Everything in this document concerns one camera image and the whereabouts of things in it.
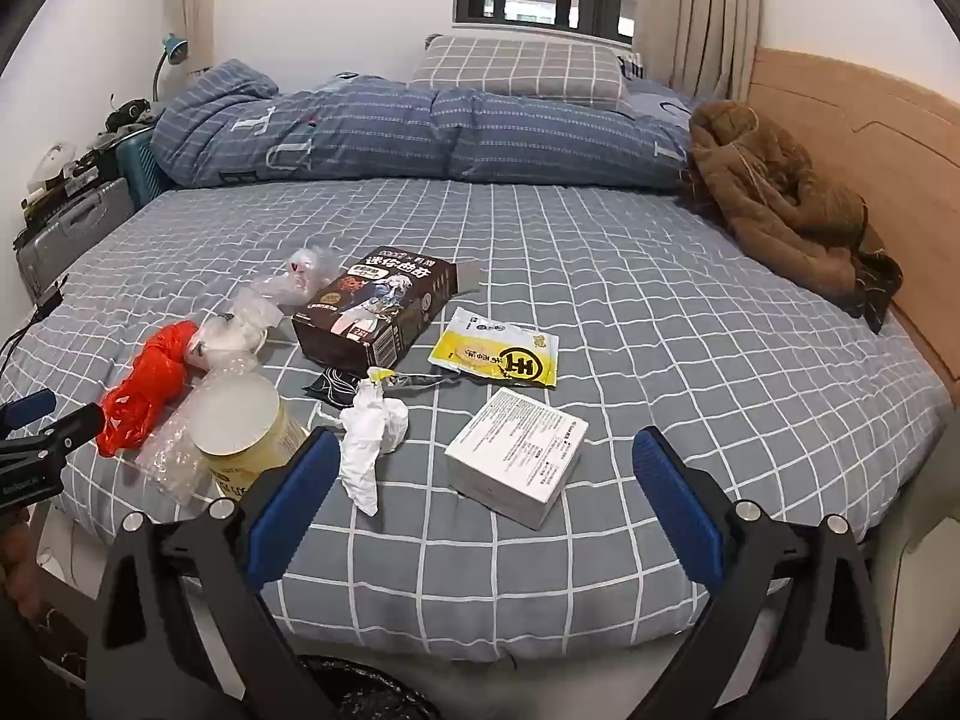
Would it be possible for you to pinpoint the grey suitcase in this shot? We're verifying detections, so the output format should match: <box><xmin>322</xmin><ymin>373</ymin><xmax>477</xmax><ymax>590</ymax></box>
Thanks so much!
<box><xmin>13</xmin><ymin>178</ymin><xmax>137</xmax><ymax>301</ymax></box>

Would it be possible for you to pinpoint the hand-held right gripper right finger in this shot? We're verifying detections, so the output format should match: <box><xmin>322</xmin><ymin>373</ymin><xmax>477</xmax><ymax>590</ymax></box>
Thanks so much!
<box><xmin>631</xmin><ymin>426</ymin><xmax>890</xmax><ymax>720</ymax></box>

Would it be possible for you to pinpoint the black wet wipe packet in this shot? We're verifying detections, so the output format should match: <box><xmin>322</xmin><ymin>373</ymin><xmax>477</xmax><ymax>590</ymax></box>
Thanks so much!
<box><xmin>302</xmin><ymin>366</ymin><xmax>370</xmax><ymax>410</ymax></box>

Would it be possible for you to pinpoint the yellow jar white lid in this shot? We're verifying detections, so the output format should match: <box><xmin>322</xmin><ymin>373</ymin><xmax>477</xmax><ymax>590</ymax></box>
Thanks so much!
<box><xmin>191</xmin><ymin>373</ymin><xmax>310</xmax><ymax>500</ymax></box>

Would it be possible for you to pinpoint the teal desk lamp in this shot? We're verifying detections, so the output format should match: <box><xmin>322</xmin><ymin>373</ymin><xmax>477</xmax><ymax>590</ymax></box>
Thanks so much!
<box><xmin>152</xmin><ymin>31</ymin><xmax>192</xmax><ymax>102</ymax></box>

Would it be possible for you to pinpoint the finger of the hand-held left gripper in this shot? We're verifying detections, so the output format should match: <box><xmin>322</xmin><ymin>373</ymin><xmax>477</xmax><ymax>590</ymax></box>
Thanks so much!
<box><xmin>0</xmin><ymin>392</ymin><xmax>57</xmax><ymax>437</ymax></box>
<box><xmin>0</xmin><ymin>403</ymin><xmax>106</xmax><ymax>470</ymax></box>

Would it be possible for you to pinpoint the black cable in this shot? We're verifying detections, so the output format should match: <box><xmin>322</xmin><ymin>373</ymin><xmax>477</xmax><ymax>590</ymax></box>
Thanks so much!
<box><xmin>0</xmin><ymin>275</ymin><xmax>70</xmax><ymax>383</ymax></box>

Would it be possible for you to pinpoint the brown cookie box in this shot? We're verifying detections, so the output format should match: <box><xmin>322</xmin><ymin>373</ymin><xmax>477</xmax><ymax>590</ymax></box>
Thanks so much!
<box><xmin>291</xmin><ymin>246</ymin><xmax>482</xmax><ymax>370</ymax></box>

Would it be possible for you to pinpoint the white rounded gadget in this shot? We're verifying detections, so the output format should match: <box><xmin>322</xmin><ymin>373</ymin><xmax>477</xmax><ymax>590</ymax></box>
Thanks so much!
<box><xmin>28</xmin><ymin>139</ymin><xmax>77</xmax><ymax>188</ymax></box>

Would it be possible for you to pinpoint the brown fleece jacket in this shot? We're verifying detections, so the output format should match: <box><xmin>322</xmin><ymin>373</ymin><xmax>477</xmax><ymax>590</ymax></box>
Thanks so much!
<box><xmin>686</xmin><ymin>99</ymin><xmax>905</xmax><ymax>335</ymax></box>

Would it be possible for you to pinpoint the grey checked bed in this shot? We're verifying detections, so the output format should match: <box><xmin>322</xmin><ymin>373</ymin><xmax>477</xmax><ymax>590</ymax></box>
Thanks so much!
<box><xmin>0</xmin><ymin>178</ymin><xmax>960</xmax><ymax>665</ymax></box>

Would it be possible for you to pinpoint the white crumpled plastic wrapper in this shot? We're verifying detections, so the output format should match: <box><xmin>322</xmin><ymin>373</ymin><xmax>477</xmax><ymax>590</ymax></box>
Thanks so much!
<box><xmin>187</xmin><ymin>292</ymin><xmax>282</xmax><ymax>374</ymax></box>

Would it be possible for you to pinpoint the person's left hand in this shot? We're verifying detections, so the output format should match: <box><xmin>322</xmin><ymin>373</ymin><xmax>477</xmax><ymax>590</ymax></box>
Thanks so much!
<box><xmin>0</xmin><ymin>510</ymin><xmax>42</xmax><ymax>620</ymax></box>

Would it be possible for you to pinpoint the yellow white cracker packet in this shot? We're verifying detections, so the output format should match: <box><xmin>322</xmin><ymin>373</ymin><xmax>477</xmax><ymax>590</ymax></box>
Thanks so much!
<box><xmin>427</xmin><ymin>307</ymin><xmax>560</xmax><ymax>389</ymax></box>

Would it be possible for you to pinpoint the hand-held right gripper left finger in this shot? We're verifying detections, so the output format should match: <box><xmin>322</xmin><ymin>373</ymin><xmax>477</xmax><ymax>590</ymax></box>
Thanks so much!
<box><xmin>86</xmin><ymin>426</ymin><xmax>346</xmax><ymax>720</ymax></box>

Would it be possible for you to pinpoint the white cardboard box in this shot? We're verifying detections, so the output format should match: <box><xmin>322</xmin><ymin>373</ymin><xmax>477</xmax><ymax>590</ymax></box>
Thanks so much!
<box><xmin>444</xmin><ymin>388</ymin><xmax>590</xmax><ymax>531</ymax></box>

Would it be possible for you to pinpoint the blue striped quilt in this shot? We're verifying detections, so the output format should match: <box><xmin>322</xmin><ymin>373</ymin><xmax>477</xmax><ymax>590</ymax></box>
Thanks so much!
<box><xmin>150</xmin><ymin>60</ymin><xmax>695</xmax><ymax>192</ymax></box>

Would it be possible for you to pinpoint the grey checked pillow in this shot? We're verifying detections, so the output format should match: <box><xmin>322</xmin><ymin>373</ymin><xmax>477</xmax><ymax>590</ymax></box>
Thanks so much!
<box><xmin>409</xmin><ymin>34</ymin><xmax>631</xmax><ymax>110</ymax></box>

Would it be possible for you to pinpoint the teal suitcase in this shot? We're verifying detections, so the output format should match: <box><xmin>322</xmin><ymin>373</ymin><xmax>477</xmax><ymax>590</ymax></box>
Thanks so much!
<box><xmin>116</xmin><ymin>127</ymin><xmax>170</xmax><ymax>207</ymax></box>

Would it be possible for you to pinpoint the red plastic bag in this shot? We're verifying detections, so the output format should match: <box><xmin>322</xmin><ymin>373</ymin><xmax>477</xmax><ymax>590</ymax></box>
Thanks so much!
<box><xmin>96</xmin><ymin>320</ymin><xmax>200</xmax><ymax>458</ymax></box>

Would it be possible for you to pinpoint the clear bubble wrap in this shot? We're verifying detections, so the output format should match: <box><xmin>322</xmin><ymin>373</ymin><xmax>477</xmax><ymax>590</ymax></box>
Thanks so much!
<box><xmin>135</xmin><ymin>356</ymin><xmax>256</xmax><ymax>507</ymax></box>

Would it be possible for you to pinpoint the white crumpled tissue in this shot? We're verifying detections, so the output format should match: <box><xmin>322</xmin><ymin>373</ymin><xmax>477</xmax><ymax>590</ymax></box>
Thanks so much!
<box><xmin>337</xmin><ymin>367</ymin><xmax>411</xmax><ymax>517</ymax></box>

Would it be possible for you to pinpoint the silver foil wrapper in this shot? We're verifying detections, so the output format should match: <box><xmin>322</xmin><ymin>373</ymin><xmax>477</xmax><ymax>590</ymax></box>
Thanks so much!
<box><xmin>366</xmin><ymin>366</ymin><xmax>460</xmax><ymax>395</ymax></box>

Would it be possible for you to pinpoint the black trash bag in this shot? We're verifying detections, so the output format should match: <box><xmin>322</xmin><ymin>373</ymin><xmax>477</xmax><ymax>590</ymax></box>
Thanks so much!
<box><xmin>296</xmin><ymin>654</ymin><xmax>443</xmax><ymax>720</ymax></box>

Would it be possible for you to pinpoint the wooden headboard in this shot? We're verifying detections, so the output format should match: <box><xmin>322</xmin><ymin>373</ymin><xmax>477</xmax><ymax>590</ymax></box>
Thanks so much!
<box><xmin>746</xmin><ymin>47</ymin><xmax>960</xmax><ymax>402</ymax></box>

